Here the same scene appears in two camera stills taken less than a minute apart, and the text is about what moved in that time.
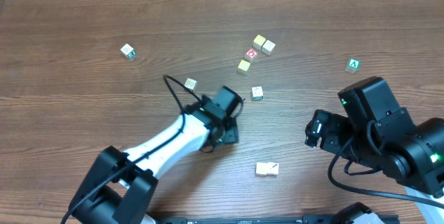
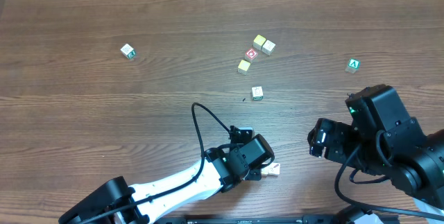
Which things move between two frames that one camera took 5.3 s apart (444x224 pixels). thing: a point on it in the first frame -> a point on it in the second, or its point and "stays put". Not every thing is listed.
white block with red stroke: x=272 y=168 stays put
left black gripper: x=234 y=136 -> x=257 y=173
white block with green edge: x=257 y=93 stays put
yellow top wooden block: x=261 y=168 stays put
